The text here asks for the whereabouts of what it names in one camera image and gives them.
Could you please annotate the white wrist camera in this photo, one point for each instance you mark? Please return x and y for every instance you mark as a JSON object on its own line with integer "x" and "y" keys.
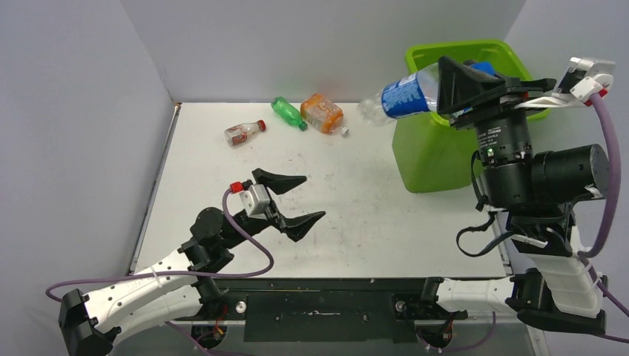
{"x": 254, "y": 197}
{"x": 584, "y": 77}

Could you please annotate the green soda bottle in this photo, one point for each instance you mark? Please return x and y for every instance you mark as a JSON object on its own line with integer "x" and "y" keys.
{"x": 288, "y": 113}

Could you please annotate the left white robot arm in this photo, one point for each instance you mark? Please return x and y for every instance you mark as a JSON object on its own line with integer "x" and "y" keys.
{"x": 183, "y": 283}

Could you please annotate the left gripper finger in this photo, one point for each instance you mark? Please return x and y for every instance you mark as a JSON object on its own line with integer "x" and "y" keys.
{"x": 279, "y": 184}
{"x": 296, "y": 228}

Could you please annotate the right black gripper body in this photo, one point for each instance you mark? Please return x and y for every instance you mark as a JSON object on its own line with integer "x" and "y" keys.
{"x": 471, "y": 116}

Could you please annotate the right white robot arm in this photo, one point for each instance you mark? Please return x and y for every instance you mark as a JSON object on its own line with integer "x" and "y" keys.
{"x": 537, "y": 191}

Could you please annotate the green plastic bin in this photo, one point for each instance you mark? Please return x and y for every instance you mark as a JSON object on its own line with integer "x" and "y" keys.
{"x": 430, "y": 155}

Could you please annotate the pepsi bottle blue cap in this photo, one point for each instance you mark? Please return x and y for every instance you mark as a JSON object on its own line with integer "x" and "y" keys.
{"x": 414, "y": 94}

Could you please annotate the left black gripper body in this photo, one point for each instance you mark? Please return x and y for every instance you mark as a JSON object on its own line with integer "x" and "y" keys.
{"x": 252, "y": 225}

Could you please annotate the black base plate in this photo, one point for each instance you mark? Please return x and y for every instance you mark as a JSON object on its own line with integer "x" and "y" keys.
{"x": 325, "y": 310}

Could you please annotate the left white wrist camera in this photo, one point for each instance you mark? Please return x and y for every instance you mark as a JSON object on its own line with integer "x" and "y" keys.
{"x": 254, "y": 197}

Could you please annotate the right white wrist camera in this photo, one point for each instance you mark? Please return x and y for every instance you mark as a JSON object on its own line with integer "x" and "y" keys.
{"x": 584, "y": 77}

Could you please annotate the crushed red label bottle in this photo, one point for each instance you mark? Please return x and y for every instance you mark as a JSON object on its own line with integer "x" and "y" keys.
{"x": 241, "y": 133}

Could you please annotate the large orange tea bottle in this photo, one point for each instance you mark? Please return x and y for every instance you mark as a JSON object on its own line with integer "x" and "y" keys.
{"x": 324, "y": 115}

